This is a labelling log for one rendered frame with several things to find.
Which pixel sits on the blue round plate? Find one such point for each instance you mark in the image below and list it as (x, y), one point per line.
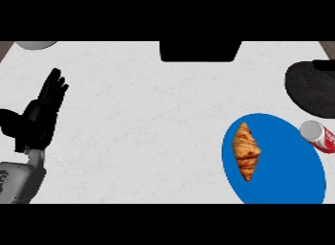
(286, 166)

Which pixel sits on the golden brown croissant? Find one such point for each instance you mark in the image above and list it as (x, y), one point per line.
(246, 152)

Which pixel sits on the grey round object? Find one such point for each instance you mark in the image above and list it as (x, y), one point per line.
(35, 44)

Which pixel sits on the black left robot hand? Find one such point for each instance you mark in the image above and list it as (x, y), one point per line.
(38, 115)

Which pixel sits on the red soda can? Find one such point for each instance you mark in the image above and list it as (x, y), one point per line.
(321, 137)

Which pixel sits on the black frying pan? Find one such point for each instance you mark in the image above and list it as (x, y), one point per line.
(317, 89)

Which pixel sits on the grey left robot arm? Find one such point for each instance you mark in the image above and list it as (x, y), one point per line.
(13, 182)

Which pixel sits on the black appliance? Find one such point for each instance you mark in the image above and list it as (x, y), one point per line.
(199, 51)

